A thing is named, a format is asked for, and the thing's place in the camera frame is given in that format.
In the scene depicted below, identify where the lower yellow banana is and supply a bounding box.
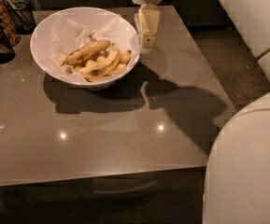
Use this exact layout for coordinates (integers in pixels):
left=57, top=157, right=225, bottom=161
left=86, top=63, right=127, bottom=82

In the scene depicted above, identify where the white bowl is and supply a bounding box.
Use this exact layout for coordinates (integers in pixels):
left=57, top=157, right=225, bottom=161
left=29, top=7, right=141, bottom=91

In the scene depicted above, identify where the right small banana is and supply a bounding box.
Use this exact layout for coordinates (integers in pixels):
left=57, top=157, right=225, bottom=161
left=120, top=50, right=132, bottom=63

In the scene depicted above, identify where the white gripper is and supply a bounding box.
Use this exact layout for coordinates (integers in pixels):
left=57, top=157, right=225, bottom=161
left=132, top=0, right=163, bottom=54

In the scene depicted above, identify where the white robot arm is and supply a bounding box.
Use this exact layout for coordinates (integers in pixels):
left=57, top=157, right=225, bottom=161
left=202, top=0, right=270, bottom=224

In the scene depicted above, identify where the curved yellow banana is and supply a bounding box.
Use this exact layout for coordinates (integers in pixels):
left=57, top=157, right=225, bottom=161
left=79, top=46, right=121, bottom=77

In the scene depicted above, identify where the black wire basket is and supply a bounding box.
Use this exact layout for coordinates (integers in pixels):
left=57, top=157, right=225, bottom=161
left=5, top=0, right=36, bottom=35

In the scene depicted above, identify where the top spotted banana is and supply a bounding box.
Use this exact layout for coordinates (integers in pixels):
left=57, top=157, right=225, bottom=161
left=63, top=40, right=110, bottom=65

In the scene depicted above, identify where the white paper liner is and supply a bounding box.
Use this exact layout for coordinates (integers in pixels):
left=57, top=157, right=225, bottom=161
left=38, top=13, right=138, bottom=85

